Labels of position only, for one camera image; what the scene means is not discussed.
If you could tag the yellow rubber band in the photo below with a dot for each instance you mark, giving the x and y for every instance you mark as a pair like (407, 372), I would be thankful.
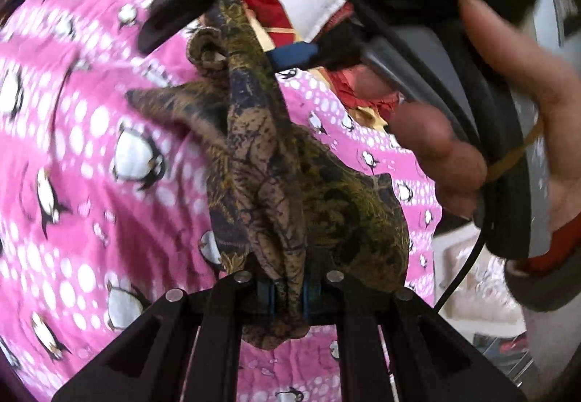
(513, 152)

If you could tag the pink penguin print blanket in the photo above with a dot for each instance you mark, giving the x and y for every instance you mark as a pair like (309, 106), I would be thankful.
(90, 202)

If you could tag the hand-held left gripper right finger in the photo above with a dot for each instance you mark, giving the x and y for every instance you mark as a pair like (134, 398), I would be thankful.
(311, 298)

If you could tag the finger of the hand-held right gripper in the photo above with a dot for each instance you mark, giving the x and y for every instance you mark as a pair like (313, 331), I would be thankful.
(295, 55)
(159, 19)

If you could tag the white embroidered chair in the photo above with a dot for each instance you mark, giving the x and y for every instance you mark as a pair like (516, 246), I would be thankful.
(476, 288)

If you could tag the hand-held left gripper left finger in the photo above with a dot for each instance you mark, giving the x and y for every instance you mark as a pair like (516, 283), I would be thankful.
(268, 298)

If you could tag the person's right hand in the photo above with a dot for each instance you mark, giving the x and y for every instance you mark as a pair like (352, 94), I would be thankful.
(563, 134)

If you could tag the white pillow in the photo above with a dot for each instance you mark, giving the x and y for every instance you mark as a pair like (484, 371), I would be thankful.
(313, 14)

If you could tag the yellow and red blanket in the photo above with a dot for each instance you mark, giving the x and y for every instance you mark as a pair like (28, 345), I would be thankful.
(272, 16)

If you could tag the dark floral print shirt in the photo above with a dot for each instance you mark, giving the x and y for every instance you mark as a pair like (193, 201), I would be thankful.
(254, 134)

